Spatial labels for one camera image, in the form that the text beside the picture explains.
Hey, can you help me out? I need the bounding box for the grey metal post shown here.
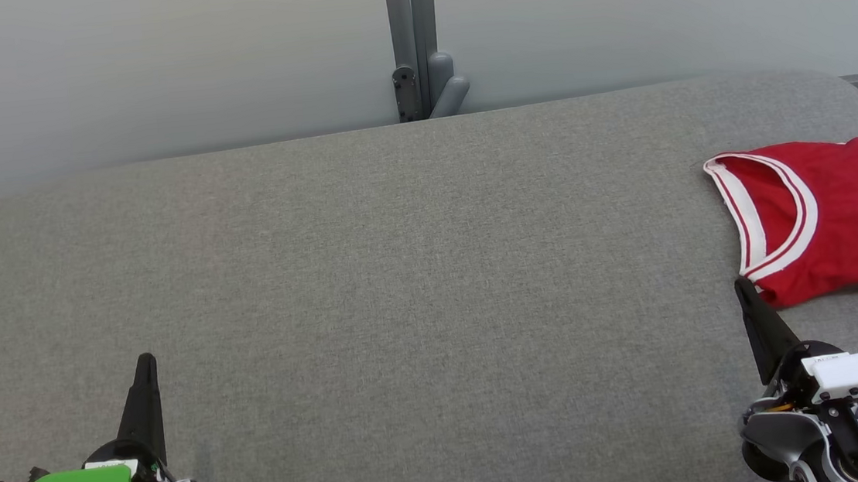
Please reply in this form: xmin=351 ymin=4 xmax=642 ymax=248
xmin=383 ymin=0 xmax=474 ymax=125

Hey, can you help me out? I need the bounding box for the red jersey with white sleeves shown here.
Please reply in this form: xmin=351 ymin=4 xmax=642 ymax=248
xmin=702 ymin=136 xmax=858 ymax=315

